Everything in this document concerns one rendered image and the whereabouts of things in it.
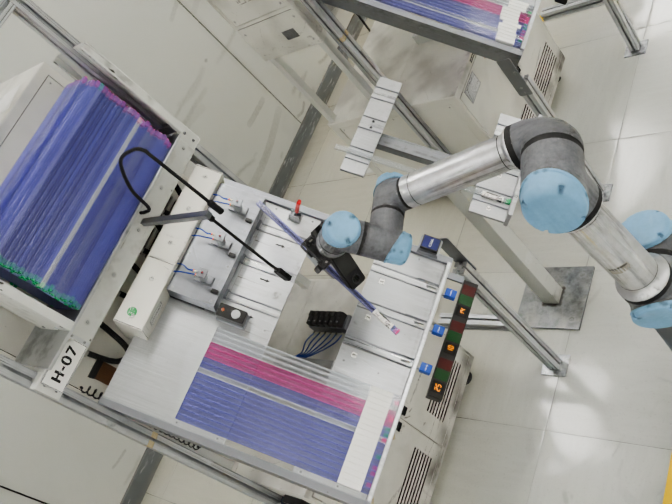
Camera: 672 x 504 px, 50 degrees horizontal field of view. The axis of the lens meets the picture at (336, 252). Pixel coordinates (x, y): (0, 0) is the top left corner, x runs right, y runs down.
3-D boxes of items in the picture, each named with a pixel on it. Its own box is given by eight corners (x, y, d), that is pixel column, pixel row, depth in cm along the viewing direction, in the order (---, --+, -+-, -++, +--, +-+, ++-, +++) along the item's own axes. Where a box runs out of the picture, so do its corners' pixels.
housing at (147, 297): (228, 197, 212) (223, 172, 199) (152, 347, 192) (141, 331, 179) (203, 188, 213) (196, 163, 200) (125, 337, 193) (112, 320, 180)
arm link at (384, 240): (416, 214, 158) (368, 201, 157) (412, 255, 151) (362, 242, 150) (405, 234, 164) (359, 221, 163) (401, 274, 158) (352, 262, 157)
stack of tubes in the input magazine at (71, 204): (174, 141, 189) (91, 71, 174) (78, 312, 169) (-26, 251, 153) (149, 147, 198) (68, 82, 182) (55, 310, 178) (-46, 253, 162)
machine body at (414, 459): (483, 364, 263) (386, 278, 226) (425, 560, 235) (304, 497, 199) (353, 353, 309) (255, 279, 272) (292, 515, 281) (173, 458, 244)
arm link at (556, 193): (693, 269, 159) (564, 121, 130) (703, 328, 150) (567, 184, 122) (640, 284, 166) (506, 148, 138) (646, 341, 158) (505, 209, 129)
